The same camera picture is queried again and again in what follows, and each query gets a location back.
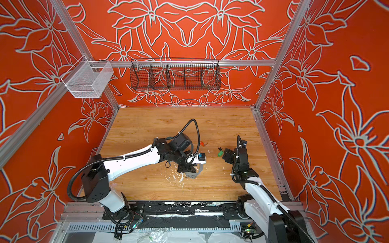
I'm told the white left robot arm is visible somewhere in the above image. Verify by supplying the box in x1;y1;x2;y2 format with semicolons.
82;134;206;213

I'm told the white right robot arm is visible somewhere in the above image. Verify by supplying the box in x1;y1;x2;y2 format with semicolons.
222;147;315;243

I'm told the green key tag with key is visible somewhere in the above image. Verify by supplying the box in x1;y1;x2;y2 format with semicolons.
218;147;223;157

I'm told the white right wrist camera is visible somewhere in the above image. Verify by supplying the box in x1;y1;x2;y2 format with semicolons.
237;135;247;150

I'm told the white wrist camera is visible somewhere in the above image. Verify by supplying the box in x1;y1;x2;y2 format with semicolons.
193;153;206;164
237;135;247;150

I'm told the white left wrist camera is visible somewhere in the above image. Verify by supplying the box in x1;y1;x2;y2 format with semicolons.
193;153;206;164

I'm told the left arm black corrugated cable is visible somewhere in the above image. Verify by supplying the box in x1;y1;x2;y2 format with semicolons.
67;118;201;201

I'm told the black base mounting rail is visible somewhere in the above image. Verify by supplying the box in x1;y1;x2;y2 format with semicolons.
102;200;265;231

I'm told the black wire wall basket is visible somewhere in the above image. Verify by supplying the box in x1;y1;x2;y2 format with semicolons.
129;59;221;91

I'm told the white wire wall basket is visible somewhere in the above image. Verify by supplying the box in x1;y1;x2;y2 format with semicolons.
60;56;114;98

